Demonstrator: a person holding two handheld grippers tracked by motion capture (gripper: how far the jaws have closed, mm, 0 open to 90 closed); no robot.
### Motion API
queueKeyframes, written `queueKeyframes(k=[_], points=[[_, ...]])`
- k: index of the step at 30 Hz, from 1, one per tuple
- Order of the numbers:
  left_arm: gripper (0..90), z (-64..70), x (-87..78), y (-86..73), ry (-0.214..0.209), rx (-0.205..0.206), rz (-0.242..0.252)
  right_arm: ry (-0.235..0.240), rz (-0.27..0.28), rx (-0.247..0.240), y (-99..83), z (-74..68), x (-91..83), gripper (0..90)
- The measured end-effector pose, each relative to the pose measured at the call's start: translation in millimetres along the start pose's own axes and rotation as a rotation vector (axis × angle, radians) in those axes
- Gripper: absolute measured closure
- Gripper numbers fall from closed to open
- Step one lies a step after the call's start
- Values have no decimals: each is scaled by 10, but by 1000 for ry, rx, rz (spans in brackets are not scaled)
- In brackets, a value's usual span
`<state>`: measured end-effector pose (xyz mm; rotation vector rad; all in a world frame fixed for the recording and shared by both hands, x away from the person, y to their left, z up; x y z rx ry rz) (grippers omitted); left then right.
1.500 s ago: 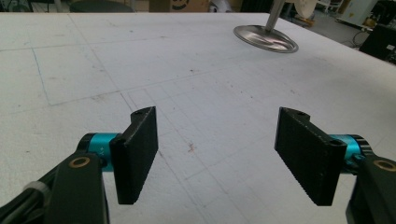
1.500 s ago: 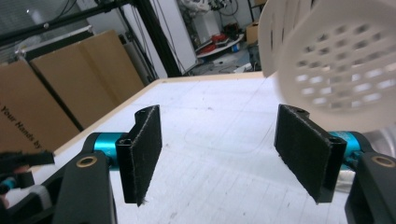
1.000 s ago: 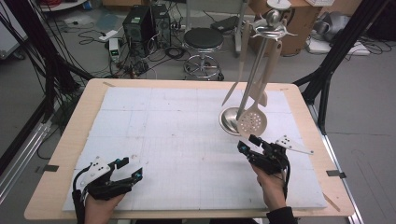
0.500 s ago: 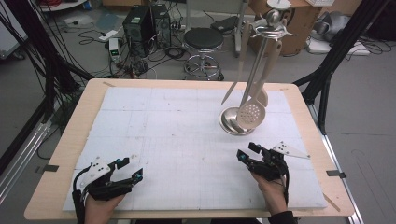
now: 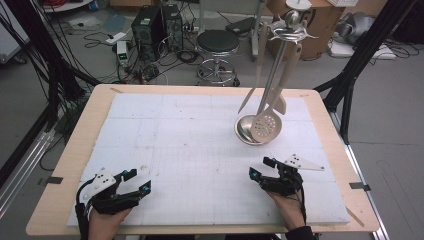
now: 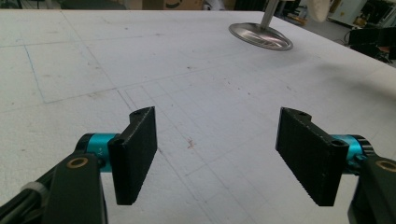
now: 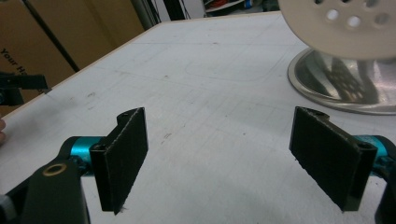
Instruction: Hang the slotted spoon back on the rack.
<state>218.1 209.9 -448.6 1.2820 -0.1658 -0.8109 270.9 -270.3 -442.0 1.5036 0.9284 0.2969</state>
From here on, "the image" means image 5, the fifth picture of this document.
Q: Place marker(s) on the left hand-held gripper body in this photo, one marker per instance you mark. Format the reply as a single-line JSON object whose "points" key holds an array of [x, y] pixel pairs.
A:
{"points": [[100, 185]]}

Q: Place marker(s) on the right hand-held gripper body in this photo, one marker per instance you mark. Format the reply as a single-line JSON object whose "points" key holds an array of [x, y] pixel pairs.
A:
{"points": [[286, 183]]}

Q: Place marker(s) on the beige perforated skimmer spoon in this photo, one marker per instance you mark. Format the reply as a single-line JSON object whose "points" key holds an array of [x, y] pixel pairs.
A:
{"points": [[265, 126]]}

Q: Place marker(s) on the beige slotted spatula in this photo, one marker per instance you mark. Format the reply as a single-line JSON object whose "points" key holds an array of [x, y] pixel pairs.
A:
{"points": [[290, 70]]}

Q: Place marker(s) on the beige solid spatula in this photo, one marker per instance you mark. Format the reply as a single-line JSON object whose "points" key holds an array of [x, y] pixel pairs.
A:
{"points": [[262, 46]]}

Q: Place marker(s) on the steel utensil rack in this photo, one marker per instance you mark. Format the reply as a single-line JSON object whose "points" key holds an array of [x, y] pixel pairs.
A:
{"points": [[292, 18]]}

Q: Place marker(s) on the person's right hand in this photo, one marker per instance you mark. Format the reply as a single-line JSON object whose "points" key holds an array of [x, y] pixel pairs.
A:
{"points": [[291, 211]]}

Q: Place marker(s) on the person's left hand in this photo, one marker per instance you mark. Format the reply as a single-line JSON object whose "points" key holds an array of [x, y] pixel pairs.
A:
{"points": [[105, 228]]}

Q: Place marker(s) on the black tape piece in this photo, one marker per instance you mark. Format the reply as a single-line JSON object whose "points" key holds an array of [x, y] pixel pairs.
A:
{"points": [[53, 180], [358, 186]]}

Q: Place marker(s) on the brown tape strip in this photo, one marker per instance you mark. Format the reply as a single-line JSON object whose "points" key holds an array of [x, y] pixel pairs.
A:
{"points": [[355, 216]]}

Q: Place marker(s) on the white foam grid board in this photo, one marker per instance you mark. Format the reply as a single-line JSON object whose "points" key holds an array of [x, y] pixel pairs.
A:
{"points": [[186, 113]]}

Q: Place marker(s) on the white device with green label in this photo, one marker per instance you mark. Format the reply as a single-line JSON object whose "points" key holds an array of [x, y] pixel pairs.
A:
{"points": [[122, 53]]}

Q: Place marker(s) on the black round stool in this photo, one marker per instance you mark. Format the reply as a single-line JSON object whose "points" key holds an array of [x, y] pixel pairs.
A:
{"points": [[217, 40]]}

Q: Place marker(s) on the white power strip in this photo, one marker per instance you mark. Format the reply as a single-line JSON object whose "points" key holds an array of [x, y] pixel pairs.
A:
{"points": [[116, 37]]}

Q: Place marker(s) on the black flat case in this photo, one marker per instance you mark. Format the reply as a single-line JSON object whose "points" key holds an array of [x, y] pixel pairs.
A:
{"points": [[241, 26]]}

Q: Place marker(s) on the large black computer tower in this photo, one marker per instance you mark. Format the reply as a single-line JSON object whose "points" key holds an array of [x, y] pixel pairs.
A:
{"points": [[146, 33]]}

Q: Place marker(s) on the black metal stand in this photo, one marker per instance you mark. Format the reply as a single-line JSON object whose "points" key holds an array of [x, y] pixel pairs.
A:
{"points": [[45, 43], [380, 33]]}

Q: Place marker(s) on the slim black computer tower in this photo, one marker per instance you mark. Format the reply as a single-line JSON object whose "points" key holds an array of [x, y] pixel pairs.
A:
{"points": [[173, 26]]}

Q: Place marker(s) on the brown cardboard box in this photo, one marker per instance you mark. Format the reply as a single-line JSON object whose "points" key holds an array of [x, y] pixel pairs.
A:
{"points": [[328, 20]]}

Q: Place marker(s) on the grey bag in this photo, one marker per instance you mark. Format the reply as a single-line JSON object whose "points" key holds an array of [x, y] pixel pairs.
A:
{"points": [[358, 26]]}

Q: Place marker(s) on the white round disc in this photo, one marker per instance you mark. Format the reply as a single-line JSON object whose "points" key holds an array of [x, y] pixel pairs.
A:
{"points": [[298, 4]]}

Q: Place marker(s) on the white keyboard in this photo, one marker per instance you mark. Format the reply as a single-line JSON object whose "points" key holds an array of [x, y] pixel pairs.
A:
{"points": [[343, 2]]}

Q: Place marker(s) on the white round table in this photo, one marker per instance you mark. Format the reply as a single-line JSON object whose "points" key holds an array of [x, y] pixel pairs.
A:
{"points": [[66, 6]]}

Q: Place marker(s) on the aluminium rail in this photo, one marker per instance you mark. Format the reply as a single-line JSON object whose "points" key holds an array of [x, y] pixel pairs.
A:
{"points": [[381, 235], [23, 176]]}

